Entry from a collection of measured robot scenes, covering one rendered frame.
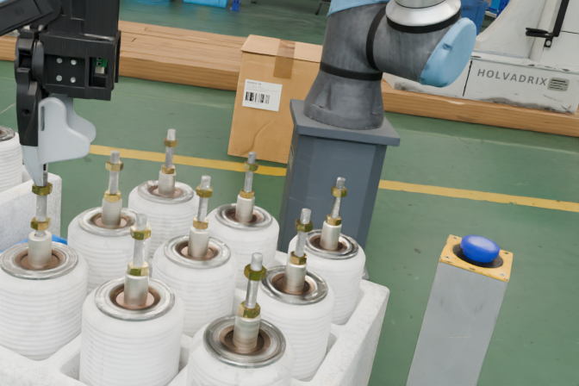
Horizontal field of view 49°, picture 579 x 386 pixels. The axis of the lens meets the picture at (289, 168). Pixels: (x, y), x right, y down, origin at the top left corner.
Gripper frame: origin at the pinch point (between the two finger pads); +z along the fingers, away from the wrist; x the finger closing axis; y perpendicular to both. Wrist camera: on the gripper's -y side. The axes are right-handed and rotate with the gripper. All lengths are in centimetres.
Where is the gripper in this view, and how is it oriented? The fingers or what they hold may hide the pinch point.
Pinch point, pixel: (33, 169)
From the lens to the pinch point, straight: 65.8
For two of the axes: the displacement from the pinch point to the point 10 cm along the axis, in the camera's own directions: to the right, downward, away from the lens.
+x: -1.5, -3.6, 9.2
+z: -1.5, 9.3, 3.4
